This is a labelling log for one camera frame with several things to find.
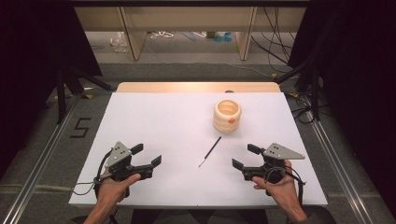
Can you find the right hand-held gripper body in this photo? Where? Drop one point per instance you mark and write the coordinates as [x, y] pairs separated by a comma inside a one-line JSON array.
[[280, 153]]

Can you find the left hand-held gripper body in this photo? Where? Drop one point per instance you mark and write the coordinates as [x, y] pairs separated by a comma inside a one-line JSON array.
[[117, 155]]

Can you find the thin black pen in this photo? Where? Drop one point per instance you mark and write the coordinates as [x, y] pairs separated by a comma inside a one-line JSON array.
[[210, 151]]

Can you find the beige ribbed pen holder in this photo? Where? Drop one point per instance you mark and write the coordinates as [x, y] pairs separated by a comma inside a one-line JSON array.
[[226, 119]]

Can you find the person's left hand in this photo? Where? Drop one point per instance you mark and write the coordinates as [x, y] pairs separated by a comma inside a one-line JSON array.
[[112, 190]]

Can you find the person's right hand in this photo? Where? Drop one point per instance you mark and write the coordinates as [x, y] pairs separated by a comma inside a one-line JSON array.
[[278, 191]]

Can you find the white table board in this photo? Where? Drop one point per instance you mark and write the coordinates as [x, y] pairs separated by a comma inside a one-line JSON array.
[[174, 124]]

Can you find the black metal stand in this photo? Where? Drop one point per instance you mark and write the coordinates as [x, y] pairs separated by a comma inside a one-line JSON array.
[[313, 90], [62, 93]]

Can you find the wooden table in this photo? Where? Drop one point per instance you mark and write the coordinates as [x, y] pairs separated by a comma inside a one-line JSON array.
[[186, 87]]

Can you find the clear plastic bag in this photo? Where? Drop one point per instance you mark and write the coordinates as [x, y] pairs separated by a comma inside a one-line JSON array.
[[118, 42]]

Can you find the dark curtain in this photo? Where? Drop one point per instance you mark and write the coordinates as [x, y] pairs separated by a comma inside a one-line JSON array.
[[361, 77], [31, 62]]

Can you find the blue plastic cup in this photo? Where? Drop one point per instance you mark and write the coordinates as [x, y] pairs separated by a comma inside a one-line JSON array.
[[218, 38], [227, 36]]

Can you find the beige wooden shelf unit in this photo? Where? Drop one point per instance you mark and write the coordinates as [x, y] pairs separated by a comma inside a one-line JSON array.
[[186, 18]]

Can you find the aluminium floor rail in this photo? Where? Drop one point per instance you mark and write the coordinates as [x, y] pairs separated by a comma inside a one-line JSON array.
[[339, 174], [40, 168]]

